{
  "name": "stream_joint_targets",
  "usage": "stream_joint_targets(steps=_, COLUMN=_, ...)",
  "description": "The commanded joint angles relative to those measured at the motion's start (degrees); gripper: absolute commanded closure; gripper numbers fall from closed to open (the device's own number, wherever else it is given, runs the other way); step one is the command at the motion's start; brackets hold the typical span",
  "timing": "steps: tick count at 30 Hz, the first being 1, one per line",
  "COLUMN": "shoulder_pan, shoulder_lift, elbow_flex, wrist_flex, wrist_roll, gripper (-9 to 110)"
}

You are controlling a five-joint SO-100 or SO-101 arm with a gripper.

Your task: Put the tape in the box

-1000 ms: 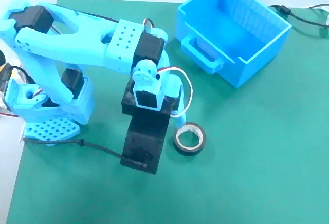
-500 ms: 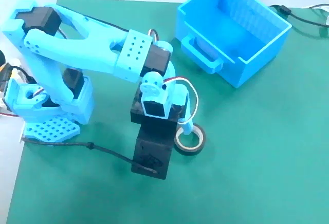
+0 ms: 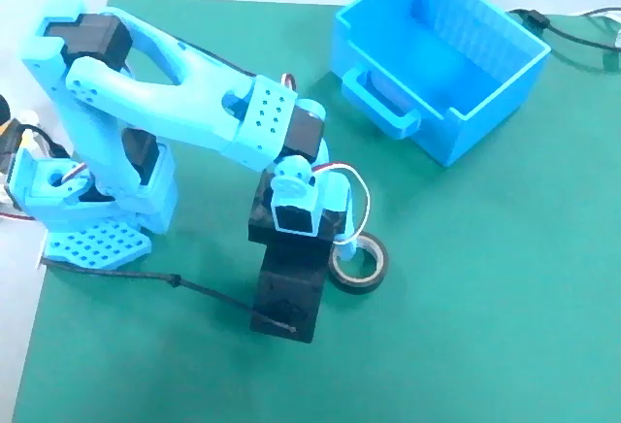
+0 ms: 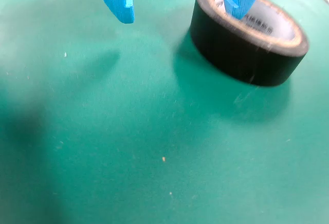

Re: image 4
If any black electrical tape roll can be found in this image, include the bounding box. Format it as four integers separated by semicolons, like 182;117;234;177
190;0;309;87

